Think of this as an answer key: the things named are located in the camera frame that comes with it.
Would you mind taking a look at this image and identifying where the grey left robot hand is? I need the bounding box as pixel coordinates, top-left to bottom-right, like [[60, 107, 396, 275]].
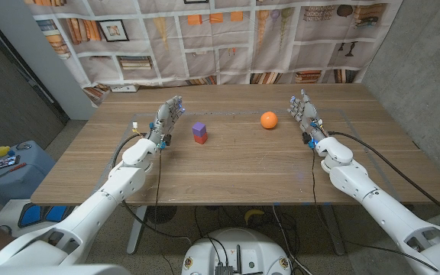
[[147, 95, 186, 150]]

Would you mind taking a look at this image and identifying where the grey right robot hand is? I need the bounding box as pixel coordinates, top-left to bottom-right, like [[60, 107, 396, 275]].
[[286, 89, 328, 150]]

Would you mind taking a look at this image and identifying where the purple magnetic block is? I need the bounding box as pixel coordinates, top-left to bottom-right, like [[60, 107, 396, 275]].
[[192, 121, 208, 138]]

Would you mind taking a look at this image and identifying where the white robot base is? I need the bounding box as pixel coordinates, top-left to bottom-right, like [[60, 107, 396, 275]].
[[180, 228, 293, 275]]

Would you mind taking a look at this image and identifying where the orange ball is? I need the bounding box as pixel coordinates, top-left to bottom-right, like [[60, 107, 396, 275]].
[[260, 111, 279, 130]]

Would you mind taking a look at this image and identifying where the white power strip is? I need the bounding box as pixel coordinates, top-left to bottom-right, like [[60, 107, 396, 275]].
[[110, 84, 141, 93]]

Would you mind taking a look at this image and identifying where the printed bookshelf backdrop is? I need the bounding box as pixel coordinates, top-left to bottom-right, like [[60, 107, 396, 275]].
[[24, 0, 404, 106]]

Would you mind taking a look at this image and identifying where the black round fan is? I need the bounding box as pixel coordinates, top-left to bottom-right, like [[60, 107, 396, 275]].
[[146, 205, 178, 225]]

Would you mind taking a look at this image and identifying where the yellow banana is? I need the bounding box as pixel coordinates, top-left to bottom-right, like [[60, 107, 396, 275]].
[[244, 208, 266, 225]]

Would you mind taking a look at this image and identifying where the white table leg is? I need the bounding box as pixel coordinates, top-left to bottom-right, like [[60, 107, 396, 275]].
[[126, 205, 148, 256]]

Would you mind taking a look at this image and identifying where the grey table leg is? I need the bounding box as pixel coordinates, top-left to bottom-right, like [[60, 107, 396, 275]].
[[321, 204, 347, 256]]

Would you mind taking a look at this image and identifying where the red screwdriver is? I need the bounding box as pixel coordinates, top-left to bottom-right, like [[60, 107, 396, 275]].
[[0, 162, 28, 185]]

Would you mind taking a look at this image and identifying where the white robot torso edge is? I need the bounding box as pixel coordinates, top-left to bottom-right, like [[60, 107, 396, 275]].
[[0, 263, 131, 275]]

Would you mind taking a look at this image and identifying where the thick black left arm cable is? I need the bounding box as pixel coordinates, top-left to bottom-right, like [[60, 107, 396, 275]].
[[112, 131, 193, 245]]

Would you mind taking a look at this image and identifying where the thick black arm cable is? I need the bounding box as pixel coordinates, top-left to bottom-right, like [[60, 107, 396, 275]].
[[112, 131, 193, 245], [328, 131, 440, 226]]

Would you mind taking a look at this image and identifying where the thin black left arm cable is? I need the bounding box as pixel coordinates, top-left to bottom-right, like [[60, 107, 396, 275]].
[[154, 147, 166, 275]]

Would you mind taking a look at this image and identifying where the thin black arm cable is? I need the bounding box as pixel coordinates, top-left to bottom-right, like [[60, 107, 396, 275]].
[[310, 147, 440, 273], [154, 147, 166, 275]]

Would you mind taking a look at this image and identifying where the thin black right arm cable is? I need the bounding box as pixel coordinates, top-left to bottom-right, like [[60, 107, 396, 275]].
[[310, 147, 440, 273]]

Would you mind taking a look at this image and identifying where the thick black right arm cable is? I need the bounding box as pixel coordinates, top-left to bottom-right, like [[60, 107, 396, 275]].
[[328, 131, 440, 226]]

